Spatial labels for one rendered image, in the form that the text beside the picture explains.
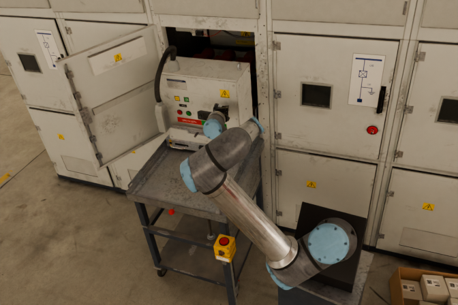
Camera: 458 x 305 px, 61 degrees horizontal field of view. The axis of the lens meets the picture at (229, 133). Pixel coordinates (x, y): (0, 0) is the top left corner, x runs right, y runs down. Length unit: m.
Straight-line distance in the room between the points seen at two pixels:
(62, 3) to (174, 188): 1.32
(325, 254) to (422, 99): 1.00
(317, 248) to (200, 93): 1.08
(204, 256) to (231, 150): 1.57
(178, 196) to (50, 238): 1.56
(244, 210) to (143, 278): 1.67
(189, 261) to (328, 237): 1.37
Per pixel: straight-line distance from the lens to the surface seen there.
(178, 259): 2.80
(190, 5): 2.26
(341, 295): 1.94
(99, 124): 2.46
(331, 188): 2.65
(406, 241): 2.92
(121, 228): 3.35
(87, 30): 2.75
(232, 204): 1.40
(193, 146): 2.46
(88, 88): 2.35
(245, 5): 2.13
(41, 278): 3.30
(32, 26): 3.07
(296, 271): 1.65
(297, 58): 2.16
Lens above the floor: 2.39
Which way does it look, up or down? 36 degrees down
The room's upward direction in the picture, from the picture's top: 6 degrees counter-clockwise
